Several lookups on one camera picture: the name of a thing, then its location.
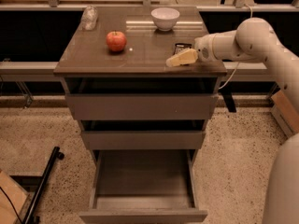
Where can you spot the grey top drawer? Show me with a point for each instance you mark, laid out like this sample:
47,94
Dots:
142,98

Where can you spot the cardboard box left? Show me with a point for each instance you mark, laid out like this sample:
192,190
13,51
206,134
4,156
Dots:
13,198

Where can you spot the red apple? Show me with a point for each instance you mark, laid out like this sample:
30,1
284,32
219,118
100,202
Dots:
116,41

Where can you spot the white ceramic bowl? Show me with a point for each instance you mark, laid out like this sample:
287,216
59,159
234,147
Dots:
165,18

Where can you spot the black metal stand bar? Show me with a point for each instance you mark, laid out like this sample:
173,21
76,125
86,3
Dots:
29,216

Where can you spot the grey drawer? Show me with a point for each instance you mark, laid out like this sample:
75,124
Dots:
143,187
143,134
142,98

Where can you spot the grey drawer cabinet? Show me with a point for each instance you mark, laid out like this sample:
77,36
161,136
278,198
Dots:
87,54

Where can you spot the grey bottom drawer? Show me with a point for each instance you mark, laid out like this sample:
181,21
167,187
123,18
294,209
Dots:
143,187

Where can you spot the grey metal rail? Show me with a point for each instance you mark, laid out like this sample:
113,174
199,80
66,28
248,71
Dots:
43,72

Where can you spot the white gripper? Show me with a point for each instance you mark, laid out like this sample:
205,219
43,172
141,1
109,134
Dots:
202,48

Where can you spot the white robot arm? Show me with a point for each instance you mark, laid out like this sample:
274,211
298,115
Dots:
254,40

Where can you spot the grey middle drawer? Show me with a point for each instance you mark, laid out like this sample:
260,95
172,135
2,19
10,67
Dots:
143,134

